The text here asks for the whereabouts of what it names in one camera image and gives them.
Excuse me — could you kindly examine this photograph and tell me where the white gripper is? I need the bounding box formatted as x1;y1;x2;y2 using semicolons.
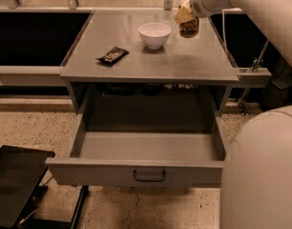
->
174;0;222;24

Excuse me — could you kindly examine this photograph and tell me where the orange soda can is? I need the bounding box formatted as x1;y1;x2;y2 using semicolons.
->
179;18;198;38

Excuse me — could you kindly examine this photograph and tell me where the white bowl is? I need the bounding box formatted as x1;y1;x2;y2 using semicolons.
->
138;23;171;49

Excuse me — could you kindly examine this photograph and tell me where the metal diagonal rod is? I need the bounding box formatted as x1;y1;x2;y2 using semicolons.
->
238;40;269;113

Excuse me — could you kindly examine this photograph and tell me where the black drawer handle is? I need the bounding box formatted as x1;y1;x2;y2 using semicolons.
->
133;170;166;182

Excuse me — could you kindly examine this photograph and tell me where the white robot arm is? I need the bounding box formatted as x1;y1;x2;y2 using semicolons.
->
175;0;292;229

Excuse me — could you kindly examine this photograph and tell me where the white cable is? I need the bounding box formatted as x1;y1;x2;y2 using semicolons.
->
220;9;230;57

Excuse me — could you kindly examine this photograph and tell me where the black snack bar wrapper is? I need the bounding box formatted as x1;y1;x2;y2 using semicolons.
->
98;47;129;65

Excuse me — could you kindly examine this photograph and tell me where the grey open drawer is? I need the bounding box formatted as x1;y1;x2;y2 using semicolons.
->
46;112;225;187

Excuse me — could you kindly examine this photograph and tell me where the grey cabinet counter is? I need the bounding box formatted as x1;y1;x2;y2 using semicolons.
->
61;9;239;110

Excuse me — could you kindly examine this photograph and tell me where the black stool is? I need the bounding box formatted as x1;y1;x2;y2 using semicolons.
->
0;145;54;229

